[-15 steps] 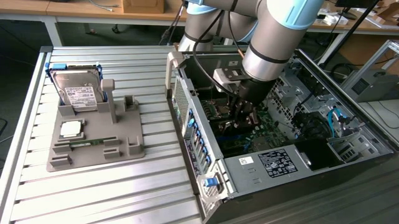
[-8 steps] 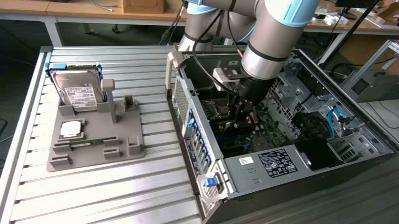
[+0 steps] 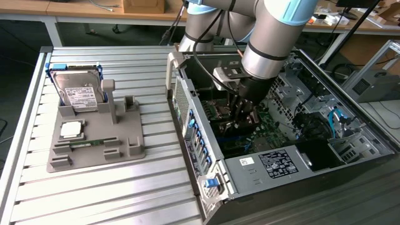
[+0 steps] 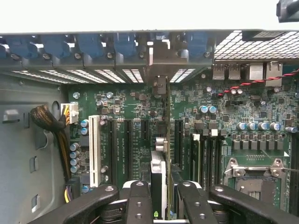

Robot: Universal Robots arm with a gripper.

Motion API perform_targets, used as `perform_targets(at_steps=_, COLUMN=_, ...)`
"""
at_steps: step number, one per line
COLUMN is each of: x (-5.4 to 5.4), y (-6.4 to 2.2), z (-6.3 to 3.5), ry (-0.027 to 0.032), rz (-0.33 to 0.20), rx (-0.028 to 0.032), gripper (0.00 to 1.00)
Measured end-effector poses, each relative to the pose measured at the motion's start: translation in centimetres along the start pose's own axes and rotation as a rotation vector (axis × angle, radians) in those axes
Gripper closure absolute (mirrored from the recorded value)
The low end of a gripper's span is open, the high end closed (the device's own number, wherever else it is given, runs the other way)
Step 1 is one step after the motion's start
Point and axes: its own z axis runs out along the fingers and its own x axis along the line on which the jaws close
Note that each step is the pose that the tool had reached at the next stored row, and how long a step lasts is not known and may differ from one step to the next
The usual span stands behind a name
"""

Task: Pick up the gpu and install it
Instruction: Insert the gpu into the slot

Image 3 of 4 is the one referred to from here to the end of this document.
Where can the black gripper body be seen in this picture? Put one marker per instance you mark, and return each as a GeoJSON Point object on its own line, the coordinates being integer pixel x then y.
{"type": "Point", "coordinates": [256, 90]}

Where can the graphics card with fan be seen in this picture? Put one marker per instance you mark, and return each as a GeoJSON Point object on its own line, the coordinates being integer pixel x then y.
{"type": "Point", "coordinates": [224, 127]}

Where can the beige card retention latch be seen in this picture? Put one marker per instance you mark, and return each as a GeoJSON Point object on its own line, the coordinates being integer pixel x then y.
{"type": "Point", "coordinates": [169, 70]}

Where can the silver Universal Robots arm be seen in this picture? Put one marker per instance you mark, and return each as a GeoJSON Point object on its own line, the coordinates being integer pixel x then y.
{"type": "Point", "coordinates": [268, 47]}

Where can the CPU socket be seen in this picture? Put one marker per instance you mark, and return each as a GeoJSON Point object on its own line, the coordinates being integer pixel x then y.
{"type": "Point", "coordinates": [223, 109]}

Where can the open black PC case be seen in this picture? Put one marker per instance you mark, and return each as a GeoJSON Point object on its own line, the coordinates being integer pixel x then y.
{"type": "Point", "coordinates": [201, 110]}

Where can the silver disk bay cage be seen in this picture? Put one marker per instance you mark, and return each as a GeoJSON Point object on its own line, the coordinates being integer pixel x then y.
{"type": "Point", "coordinates": [291, 91]}

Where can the green motherboard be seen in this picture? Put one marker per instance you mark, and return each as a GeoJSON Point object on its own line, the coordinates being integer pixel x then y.
{"type": "Point", "coordinates": [272, 133]}

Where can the grey power supply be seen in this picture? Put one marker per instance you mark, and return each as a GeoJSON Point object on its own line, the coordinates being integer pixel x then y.
{"type": "Point", "coordinates": [249, 171]}

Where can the blue case latch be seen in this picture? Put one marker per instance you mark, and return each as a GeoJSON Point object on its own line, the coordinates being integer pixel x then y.
{"type": "Point", "coordinates": [211, 182]}

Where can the orange and black box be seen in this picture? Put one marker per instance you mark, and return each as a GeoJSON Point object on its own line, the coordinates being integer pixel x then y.
{"type": "Point", "coordinates": [319, 17]}

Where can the grey computer tower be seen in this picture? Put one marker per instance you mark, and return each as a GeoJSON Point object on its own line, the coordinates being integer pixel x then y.
{"type": "Point", "coordinates": [375, 89]}

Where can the white box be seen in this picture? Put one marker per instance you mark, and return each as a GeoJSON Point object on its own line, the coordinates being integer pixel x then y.
{"type": "Point", "coordinates": [341, 21]}

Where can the black tripod pole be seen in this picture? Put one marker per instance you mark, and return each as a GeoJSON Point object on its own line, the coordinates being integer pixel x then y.
{"type": "Point", "coordinates": [359, 23]}

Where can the black monitor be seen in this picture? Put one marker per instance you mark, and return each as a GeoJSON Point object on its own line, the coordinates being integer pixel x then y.
{"type": "Point", "coordinates": [349, 14]}

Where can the grey parts rack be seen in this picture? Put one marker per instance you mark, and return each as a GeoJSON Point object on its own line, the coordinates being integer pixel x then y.
{"type": "Point", "coordinates": [96, 131]}

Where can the green RAM stick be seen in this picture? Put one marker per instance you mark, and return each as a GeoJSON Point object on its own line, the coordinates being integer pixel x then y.
{"type": "Point", "coordinates": [91, 142]}

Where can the silver hard disk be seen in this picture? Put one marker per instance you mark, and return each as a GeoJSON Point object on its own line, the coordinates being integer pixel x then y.
{"type": "Point", "coordinates": [79, 93]}

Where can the wooden desk with clutter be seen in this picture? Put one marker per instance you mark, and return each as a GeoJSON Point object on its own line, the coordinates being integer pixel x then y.
{"type": "Point", "coordinates": [392, 27]}

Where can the brown cardboard box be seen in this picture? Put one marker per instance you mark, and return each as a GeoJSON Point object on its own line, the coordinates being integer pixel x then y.
{"type": "Point", "coordinates": [140, 5]}

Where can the silver CPU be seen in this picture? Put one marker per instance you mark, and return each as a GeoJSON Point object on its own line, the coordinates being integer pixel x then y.
{"type": "Point", "coordinates": [71, 130]}

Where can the folded brown cardboard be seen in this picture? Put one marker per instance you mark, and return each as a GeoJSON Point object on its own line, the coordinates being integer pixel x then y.
{"type": "Point", "coordinates": [392, 11]}

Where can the blue disk caddy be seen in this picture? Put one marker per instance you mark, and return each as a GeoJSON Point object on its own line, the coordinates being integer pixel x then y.
{"type": "Point", "coordinates": [59, 66]}

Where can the wooden desk with white legs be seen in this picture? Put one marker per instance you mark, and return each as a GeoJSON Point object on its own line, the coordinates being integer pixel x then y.
{"type": "Point", "coordinates": [31, 9]}

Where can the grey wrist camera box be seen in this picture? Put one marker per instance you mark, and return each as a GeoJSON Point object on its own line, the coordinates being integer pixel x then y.
{"type": "Point", "coordinates": [224, 76]}

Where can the aluminium frame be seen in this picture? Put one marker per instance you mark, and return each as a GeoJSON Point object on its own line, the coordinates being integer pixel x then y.
{"type": "Point", "coordinates": [393, 45]}

